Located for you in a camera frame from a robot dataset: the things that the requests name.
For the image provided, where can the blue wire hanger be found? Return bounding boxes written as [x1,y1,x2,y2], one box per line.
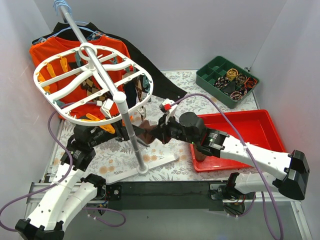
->
[38,0,103,43]

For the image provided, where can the floral rolled sock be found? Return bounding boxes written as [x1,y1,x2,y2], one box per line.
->
[214,76,230,90]

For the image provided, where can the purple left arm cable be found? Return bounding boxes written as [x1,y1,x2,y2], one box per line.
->
[0,101,127,232]

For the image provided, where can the silver stand pole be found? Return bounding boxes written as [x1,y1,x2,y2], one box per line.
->
[59,3,151,176]

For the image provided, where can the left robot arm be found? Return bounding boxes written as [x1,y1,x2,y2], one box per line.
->
[15,121,138,240]

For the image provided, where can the dark patterned socks on hanger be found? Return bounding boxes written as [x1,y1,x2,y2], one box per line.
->
[123,75,150,109]

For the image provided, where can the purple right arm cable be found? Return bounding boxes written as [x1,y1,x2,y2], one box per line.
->
[172,93,285,240]

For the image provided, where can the red plastic tray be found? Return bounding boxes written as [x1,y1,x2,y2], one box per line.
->
[190,109,287,173]

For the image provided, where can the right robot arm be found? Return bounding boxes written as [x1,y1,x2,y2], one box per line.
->
[148,112,310,201]

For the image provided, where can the floral table mat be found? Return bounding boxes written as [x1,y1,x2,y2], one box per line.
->
[48,70,258,182]

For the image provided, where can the brown argyle sock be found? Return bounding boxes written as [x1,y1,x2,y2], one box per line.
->
[68,60,112,103]

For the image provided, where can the yellow rolled sock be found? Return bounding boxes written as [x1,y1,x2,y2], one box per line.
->
[226,68,239,82]

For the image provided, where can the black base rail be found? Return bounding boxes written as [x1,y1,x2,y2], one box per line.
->
[107,181,224,211]

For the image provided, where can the orange rolled sock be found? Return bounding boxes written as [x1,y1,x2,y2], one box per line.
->
[244,77,258,90]

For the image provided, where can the white stand base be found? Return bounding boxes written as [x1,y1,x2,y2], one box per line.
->
[105,154,180,185]

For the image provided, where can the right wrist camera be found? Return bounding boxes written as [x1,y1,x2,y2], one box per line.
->
[159,98,178,125]

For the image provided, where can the orange t-shirt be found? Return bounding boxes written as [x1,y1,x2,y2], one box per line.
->
[28,36,133,122]

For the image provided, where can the green compartment box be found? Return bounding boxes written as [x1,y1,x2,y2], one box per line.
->
[196,56,260,109]

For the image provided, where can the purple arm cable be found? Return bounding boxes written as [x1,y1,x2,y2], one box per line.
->
[172,93,285,240]
[0,101,127,232]

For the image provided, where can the black garment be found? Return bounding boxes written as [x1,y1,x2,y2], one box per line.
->
[29,22,187,101]

